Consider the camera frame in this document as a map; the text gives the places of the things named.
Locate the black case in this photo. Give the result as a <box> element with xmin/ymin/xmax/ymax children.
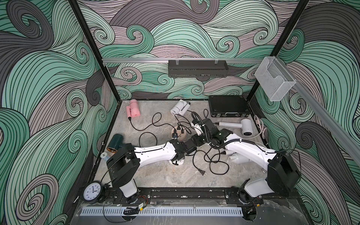
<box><xmin>208</xmin><ymin>95</ymin><xmax>250</xmax><ymax>118</ymax></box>

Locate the black cord of white dryer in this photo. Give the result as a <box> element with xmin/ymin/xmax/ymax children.
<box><xmin>174</xmin><ymin>109</ymin><xmax>210</xmax><ymax>134</ymax></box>

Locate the white hair dryer right back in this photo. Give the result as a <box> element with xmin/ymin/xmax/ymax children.
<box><xmin>215</xmin><ymin>119</ymin><xmax>253</xmax><ymax>136</ymax></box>

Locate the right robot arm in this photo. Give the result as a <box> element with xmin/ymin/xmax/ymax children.
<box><xmin>191</xmin><ymin>119</ymin><xmax>301</xmax><ymax>203</ymax></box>

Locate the black wall shelf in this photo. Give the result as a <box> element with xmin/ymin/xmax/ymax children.
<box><xmin>168</xmin><ymin>60</ymin><xmax>229</xmax><ymax>78</ymax></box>

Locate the small clear bottle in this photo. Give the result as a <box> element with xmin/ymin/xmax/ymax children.
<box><xmin>100</xmin><ymin>152</ymin><xmax>110</xmax><ymax>161</ymax></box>

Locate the dark green hair dryer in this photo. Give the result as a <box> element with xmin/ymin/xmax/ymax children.
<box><xmin>106</xmin><ymin>134</ymin><xmax>124</xmax><ymax>153</ymax></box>

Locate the pink hair dryer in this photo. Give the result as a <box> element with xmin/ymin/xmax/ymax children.
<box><xmin>126</xmin><ymin>99</ymin><xmax>141</xmax><ymax>119</ymax></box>

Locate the clear mesh wall holder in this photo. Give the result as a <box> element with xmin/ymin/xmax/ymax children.
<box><xmin>255</xmin><ymin>56</ymin><xmax>296</xmax><ymax>102</ymax></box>

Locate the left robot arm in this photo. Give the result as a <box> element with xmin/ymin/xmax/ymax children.
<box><xmin>106</xmin><ymin>136</ymin><xmax>205</xmax><ymax>203</ymax></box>

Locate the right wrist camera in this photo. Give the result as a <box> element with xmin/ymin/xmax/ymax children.
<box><xmin>191</xmin><ymin>111</ymin><xmax>203</xmax><ymax>136</ymax></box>

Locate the black cord of green dryer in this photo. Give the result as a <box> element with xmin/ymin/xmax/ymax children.
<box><xmin>138</xmin><ymin>131</ymin><xmax>158</xmax><ymax>148</ymax></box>

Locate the white hair dryer right front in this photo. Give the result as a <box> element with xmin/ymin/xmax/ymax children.
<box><xmin>225</xmin><ymin>150</ymin><xmax>250</xmax><ymax>164</ymax></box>

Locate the white folded hair dryer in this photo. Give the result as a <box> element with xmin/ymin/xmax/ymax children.
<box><xmin>170</xmin><ymin>99</ymin><xmax>191</xmax><ymax>116</ymax></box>

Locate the white slotted cable duct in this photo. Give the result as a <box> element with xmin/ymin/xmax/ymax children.
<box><xmin>80</xmin><ymin>206</ymin><xmax>243</xmax><ymax>217</ymax></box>

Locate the pink round power strip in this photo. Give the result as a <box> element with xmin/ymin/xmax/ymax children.
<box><xmin>171</xmin><ymin>126</ymin><xmax>187</xmax><ymax>141</ymax></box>

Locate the round wall clock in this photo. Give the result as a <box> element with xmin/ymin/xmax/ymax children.
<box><xmin>81</xmin><ymin>181</ymin><xmax>103</xmax><ymax>203</ymax></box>

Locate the black cord of pink dryer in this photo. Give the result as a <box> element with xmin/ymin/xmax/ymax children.
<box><xmin>128</xmin><ymin>112</ymin><xmax>178</xmax><ymax>138</ymax></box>

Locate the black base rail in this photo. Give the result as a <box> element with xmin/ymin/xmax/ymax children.
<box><xmin>106</xmin><ymin>187</ymin><xmax>302</xmax><ymax>206</ymax></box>

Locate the white square power strip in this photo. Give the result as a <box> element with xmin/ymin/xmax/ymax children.
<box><xmin>173</xmin><ymin>158</ymin><xmax>185</xmax><ymax>166</ymax></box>

